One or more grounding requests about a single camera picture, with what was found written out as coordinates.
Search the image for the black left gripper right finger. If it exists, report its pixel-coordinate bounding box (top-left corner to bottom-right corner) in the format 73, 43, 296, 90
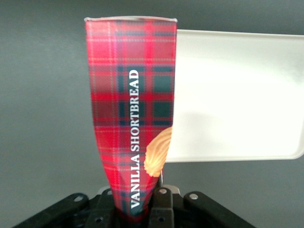
147, 187, 176, 228

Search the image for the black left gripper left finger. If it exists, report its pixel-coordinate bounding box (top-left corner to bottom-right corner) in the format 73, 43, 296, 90
85, 189, 124, 228

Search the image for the red tartan cookie box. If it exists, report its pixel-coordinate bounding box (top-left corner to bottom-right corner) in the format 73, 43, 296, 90
84, 16, 178, 223

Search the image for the beige plastic tray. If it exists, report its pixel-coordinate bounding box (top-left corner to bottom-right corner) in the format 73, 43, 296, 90
163, 29, 304, 165

